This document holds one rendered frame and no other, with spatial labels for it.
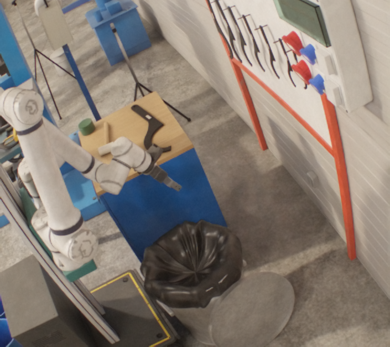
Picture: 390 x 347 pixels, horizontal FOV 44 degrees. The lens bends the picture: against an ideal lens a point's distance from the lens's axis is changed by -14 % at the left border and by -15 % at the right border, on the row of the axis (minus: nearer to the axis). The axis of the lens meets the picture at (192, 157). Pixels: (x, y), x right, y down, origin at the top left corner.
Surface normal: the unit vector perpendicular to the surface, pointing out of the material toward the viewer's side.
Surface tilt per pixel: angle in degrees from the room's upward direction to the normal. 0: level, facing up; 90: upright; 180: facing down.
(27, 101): 86
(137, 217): 90
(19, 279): 0
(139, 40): 90
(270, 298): 77
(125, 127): 0
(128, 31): 90
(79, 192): 0
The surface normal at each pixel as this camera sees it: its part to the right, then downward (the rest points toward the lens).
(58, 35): 0.32, 0.49
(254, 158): -0.32, -0.75
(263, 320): 0.45, 0.18
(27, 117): 0.67, 0.21
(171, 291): -0.40, 0.12
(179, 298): -0.18, 0.45
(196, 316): -0.07, 0.67
